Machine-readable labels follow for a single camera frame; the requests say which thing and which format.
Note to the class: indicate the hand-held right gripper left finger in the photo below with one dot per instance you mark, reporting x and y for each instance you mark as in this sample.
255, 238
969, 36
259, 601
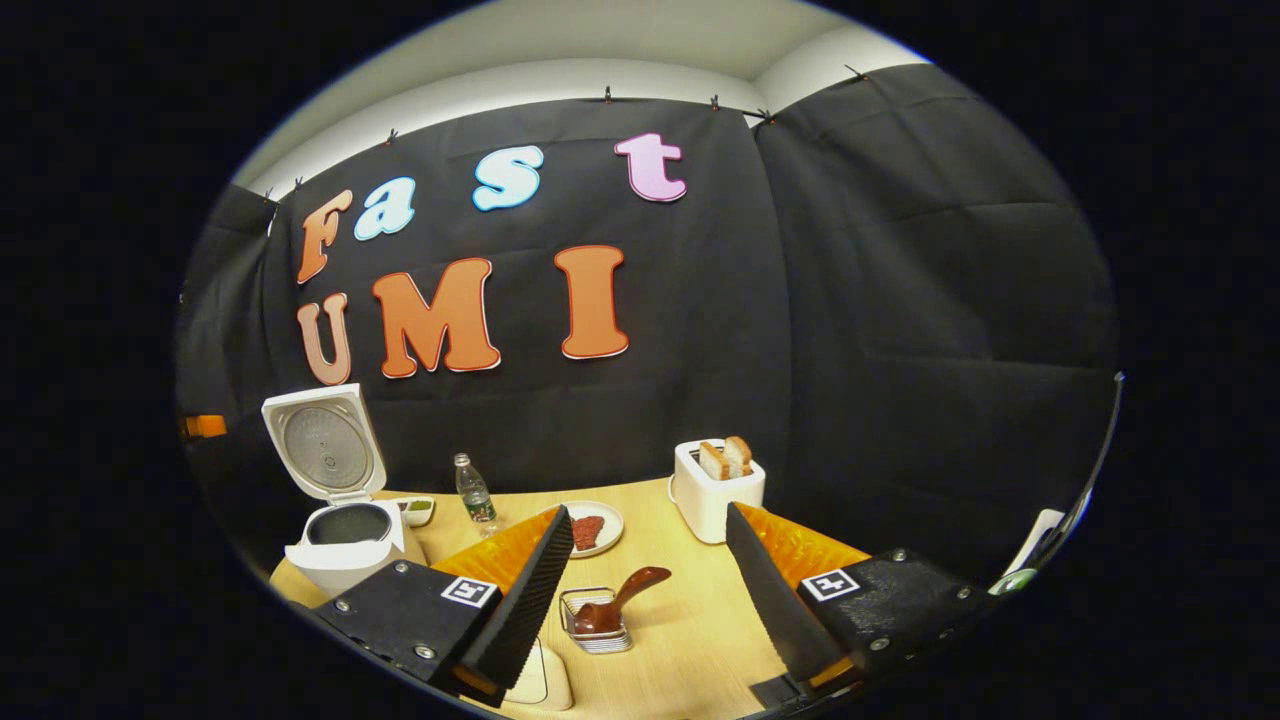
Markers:
520, 610

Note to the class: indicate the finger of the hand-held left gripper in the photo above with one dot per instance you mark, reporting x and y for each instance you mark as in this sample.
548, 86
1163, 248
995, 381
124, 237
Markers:
205, 426

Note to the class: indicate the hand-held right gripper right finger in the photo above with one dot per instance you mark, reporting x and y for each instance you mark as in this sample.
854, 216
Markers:
785, 610

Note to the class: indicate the brown wooden spoon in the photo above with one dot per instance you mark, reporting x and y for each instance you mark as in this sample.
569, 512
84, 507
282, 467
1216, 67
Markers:
625, 590

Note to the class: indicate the white rice cooker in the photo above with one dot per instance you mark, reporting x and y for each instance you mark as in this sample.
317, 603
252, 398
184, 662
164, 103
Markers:
340, 560

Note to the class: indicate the red meat piece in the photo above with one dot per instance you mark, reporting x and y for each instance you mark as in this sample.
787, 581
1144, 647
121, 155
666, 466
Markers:
580, 535
596, 528

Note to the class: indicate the clear plastic water bottle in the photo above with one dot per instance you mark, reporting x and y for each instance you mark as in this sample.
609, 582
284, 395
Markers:
476, 500

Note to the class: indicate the white round plate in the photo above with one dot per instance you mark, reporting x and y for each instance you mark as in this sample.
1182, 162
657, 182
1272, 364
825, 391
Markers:
610, 520

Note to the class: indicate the white toaster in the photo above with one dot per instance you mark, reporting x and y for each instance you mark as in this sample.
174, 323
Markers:
710, 505

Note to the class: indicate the small white divided dish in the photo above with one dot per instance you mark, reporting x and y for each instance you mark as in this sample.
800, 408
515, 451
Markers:
416, 512

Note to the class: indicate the brown round-topped toast slice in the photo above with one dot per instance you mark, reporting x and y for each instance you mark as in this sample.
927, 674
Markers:
740, 452

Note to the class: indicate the pale square toast slice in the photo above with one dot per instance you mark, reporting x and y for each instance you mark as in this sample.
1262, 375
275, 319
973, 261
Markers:
713, 462

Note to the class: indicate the white green blurred object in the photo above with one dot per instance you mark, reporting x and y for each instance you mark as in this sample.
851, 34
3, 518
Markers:
1035, 540

